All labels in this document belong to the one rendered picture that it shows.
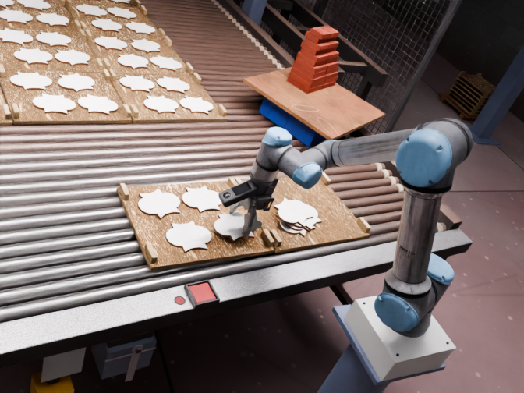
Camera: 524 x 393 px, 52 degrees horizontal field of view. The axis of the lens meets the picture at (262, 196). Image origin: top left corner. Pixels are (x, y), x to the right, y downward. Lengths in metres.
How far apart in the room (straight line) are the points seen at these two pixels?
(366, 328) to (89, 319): 0.77
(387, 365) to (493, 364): 1.82
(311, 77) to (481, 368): 1.84
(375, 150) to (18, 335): 0.98
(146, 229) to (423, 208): 0.80
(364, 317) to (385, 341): 0.10
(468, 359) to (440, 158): 2.19
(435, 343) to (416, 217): 0.50
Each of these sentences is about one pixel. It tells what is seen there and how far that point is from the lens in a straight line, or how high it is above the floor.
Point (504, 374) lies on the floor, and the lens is 3.36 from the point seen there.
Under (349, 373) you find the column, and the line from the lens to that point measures 1.80.
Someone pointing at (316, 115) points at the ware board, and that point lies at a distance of 2.33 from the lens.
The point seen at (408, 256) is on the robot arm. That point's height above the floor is 1.28.
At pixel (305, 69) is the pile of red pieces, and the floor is 1.13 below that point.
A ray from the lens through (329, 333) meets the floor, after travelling 2.87.
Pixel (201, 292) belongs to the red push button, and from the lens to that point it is 1.50.
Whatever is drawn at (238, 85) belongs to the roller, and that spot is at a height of 0.91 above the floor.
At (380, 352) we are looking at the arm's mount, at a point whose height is 0.93.
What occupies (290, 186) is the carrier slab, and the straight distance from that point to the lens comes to 1.99.
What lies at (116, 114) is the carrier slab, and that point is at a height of 0.94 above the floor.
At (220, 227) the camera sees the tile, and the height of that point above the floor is 0.96.
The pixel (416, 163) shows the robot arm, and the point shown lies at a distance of 1.21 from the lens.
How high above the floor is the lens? 2.03
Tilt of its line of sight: 35 degrees down
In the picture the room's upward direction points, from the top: 22 degrees clockwise
